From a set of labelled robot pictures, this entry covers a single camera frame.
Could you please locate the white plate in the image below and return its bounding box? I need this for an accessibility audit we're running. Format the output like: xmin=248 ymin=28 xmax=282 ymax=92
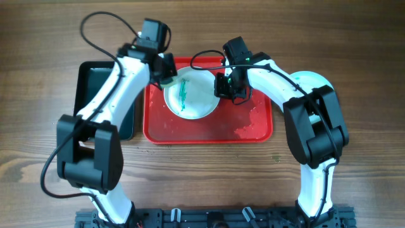
xmin=163 ymin=66 xmax=220 ymax=120

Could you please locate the left black cable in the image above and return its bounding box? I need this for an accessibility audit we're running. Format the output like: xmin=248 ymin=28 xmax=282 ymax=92
xmin=39 ymin=11 xmax=142 ymax=225

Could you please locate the light blue plate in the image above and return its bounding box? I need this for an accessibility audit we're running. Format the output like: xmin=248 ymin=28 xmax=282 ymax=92
xmin=285 ymin=71 xmax=334 ymax=124

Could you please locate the green scrubbing sponge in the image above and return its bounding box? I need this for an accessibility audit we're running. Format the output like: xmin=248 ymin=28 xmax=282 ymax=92
xmin=159 ymin=77 xmax=178 ymax=88

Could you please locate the black rectangular tray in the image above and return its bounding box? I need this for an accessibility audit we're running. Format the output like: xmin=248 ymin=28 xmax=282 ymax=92
xmin=73 ymin=61 xmax=139 ymax=141

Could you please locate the black cable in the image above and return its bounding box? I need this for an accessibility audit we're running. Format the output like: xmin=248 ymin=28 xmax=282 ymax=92
xmin=39 ymin=11 xmax=142 ymax=225
xmin=189 ymin=49 xmax=340 ymax=222

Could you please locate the right black cable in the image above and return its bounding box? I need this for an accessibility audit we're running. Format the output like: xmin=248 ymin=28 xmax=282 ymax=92
xmin=189 ymin=49 xmax=340 ymax=222

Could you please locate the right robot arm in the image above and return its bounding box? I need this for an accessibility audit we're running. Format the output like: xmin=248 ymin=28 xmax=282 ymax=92
xmin=214 ymin=37 xmax=349 ymax=227

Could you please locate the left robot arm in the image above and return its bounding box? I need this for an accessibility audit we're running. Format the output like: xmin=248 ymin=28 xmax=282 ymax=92
xmin=51 ymin=18 xmax=177 ymax=227

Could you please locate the red plastic tray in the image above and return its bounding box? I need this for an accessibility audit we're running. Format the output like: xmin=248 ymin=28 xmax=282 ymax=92
xmin=143 ymin=57 xmax=273 ymax=144

